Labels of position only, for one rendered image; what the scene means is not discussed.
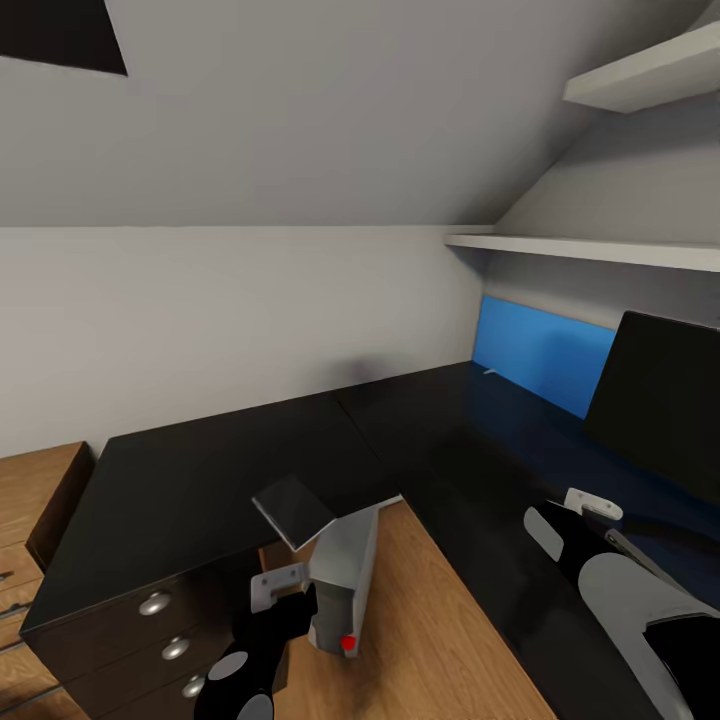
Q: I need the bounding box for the notebook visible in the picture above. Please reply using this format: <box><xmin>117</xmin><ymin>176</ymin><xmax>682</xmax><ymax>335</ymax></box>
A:
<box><xmin>253</xmin><ymin>474</ymin><xmax>339</xmax><ymax>553</ymax></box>

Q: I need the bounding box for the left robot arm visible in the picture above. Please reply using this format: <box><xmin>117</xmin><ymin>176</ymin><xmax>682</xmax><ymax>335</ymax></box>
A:
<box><xmin>194</xmin><ymin>562</ymin><xmax>318</xmax><ymax>720</ymax></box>

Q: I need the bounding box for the keyboard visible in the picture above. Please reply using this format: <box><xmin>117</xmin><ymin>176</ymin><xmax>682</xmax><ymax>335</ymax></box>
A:
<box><xmin>605</xmin><ymin>529</ymin><xmax>690</xmax><ymax>595</ymax></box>

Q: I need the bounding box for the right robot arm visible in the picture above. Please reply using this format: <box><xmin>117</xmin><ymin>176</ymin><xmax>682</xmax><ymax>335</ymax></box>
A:
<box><xmin>524</xmin><ymin>487</ymin><xmax>720</xmax><ymax>720</ymax></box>

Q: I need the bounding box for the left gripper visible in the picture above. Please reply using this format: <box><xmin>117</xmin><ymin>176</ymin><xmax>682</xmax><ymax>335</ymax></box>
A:
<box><xmin>232</xmin><ymin>583</ymin><xmax>318</xmax><ymax>659</ymax></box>

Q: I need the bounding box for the monitor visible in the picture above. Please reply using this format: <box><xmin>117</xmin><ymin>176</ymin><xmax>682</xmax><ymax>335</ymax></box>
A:
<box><xmin>581</xmin><ymin>311</ymin><xmax>720</xmax><ymax>551</ymax></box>

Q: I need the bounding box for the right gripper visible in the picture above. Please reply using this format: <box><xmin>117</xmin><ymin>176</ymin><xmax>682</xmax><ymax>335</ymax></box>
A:
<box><xmin>574</xmin><ymin>514</ymin><xmax>607</xmax><ymax>538</ymax></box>

